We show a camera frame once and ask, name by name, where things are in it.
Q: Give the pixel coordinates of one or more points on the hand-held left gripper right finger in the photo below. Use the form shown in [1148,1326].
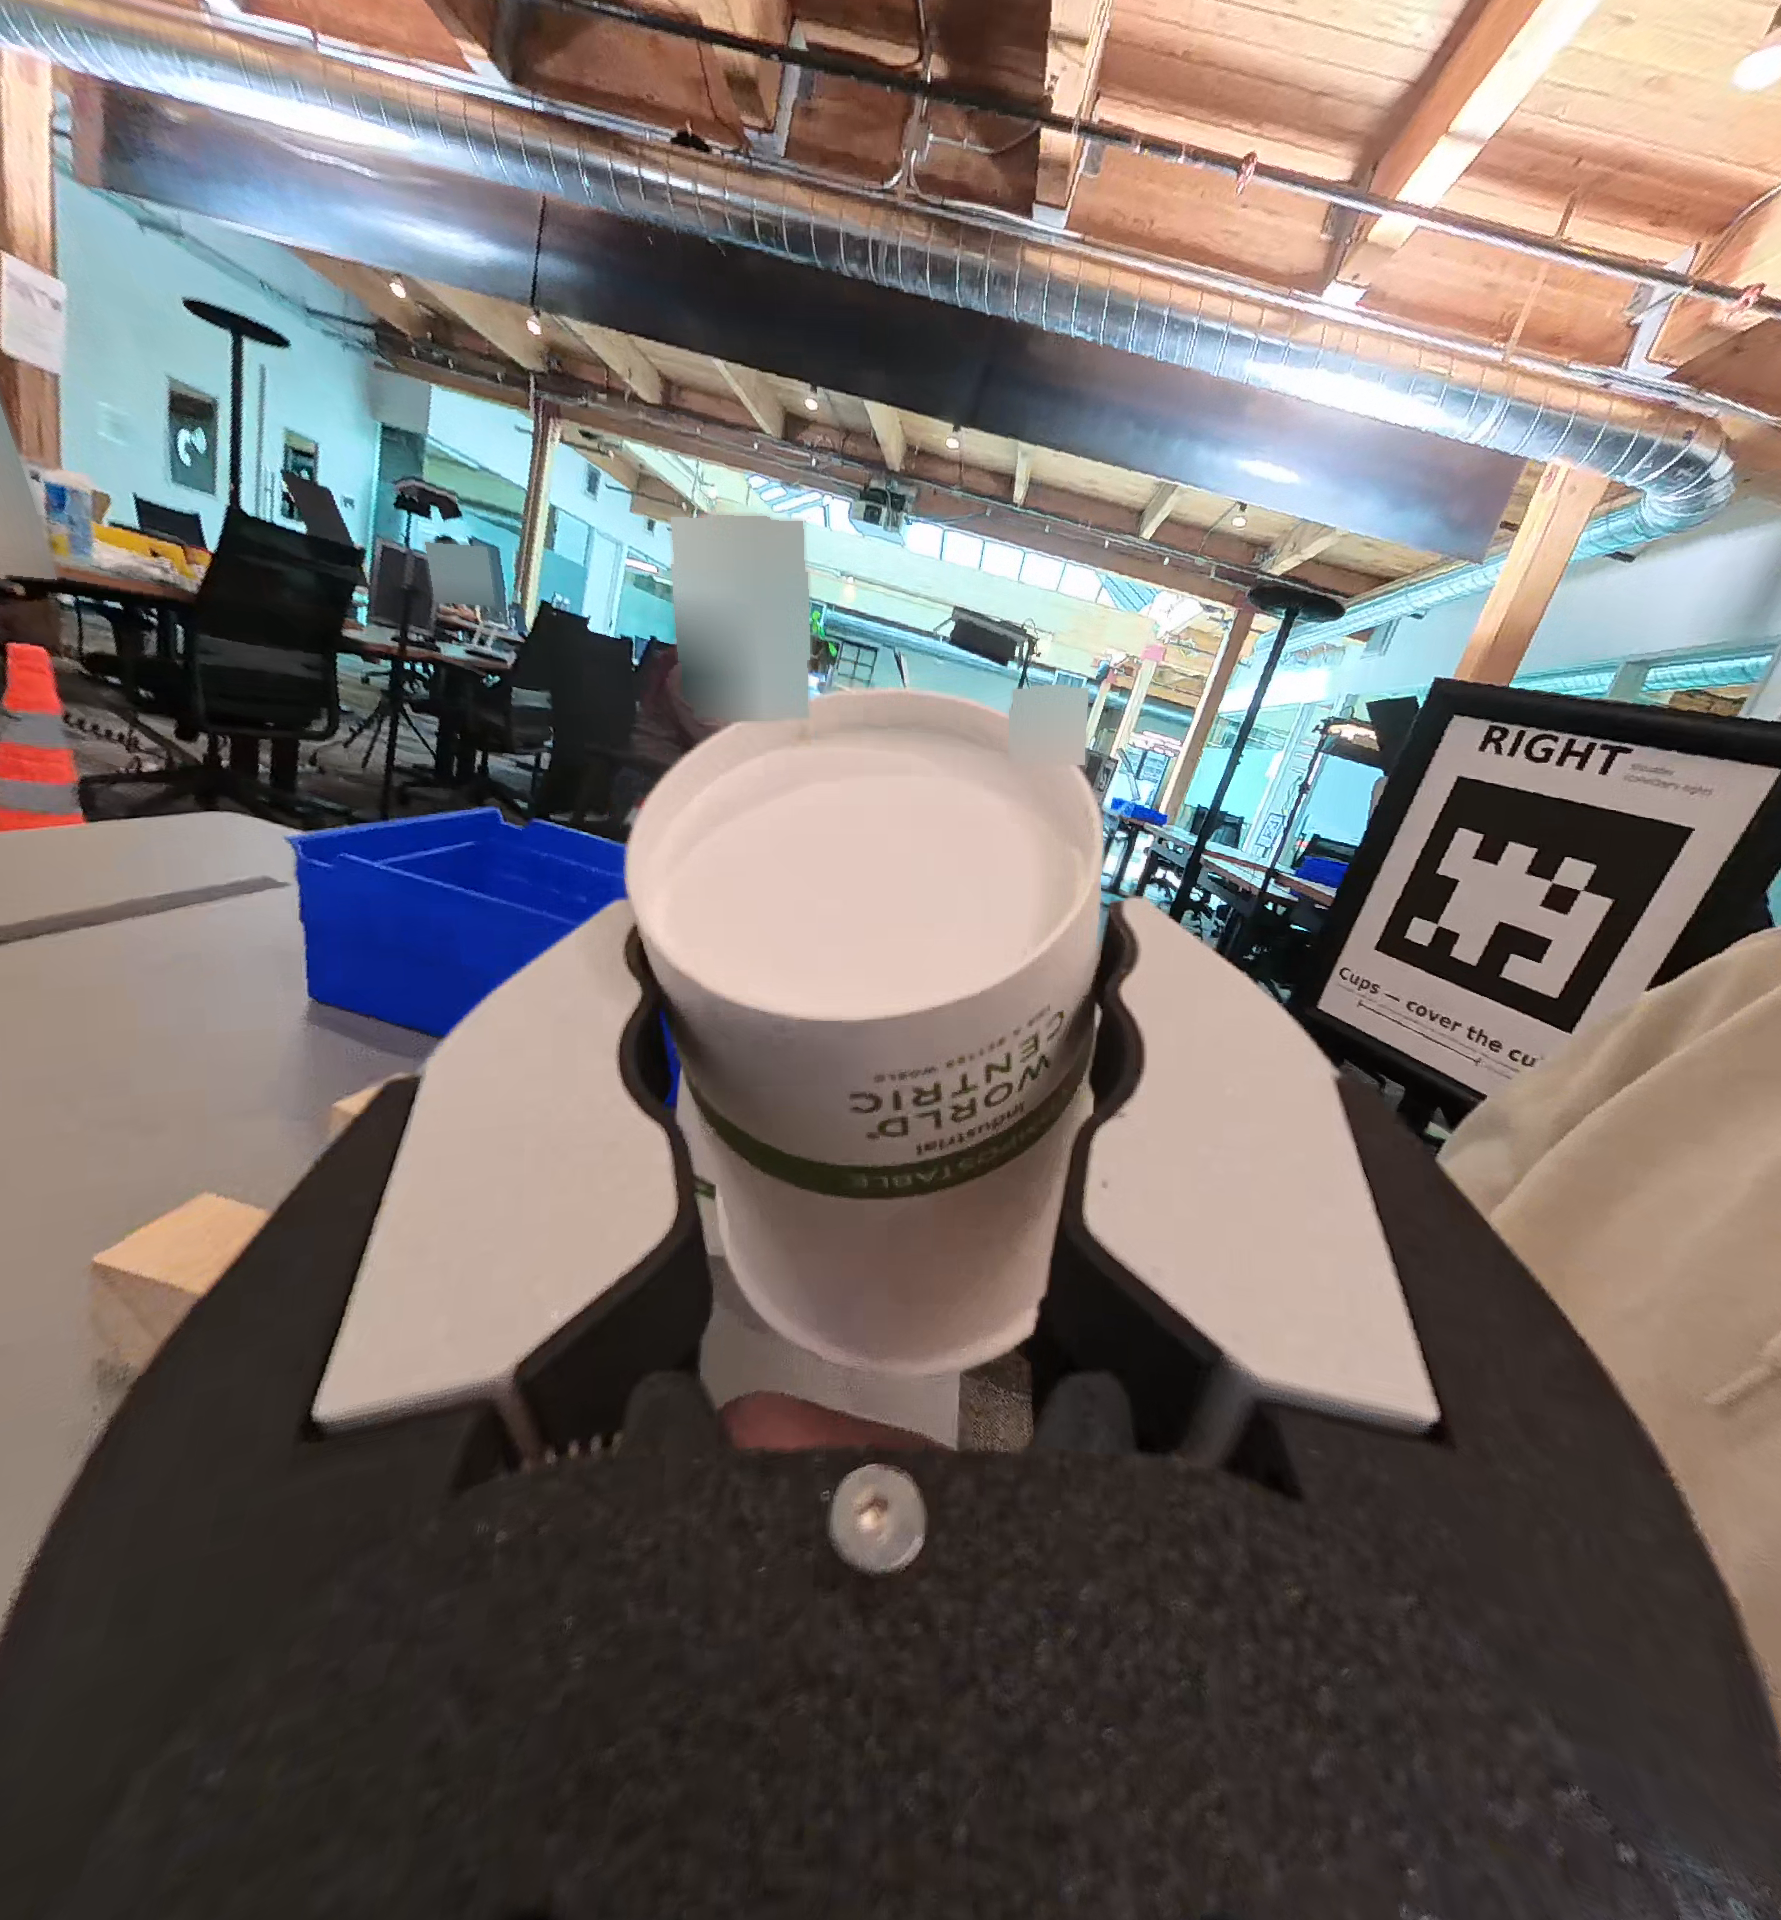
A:
[1249,1200]

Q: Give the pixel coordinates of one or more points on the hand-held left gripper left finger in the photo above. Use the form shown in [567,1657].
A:
[501,1200]

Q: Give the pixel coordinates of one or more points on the blue plastic bin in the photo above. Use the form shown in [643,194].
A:
[410,930]

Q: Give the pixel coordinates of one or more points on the white paper cup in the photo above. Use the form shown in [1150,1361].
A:
[862,900]

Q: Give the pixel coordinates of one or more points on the wooden cube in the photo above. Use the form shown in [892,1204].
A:
[178,1260]
[358,1112]

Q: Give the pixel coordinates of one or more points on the black floor lamp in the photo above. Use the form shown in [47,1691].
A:
[237,319]
[1296,602]

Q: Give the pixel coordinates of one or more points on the black office chair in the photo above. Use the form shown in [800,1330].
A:
[574,705]
[268,631]

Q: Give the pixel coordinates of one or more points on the orange traffic cone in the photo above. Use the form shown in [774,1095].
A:
[33,751]

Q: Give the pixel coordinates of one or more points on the silver ventilation duct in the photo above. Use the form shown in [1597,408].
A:
[1280,360]

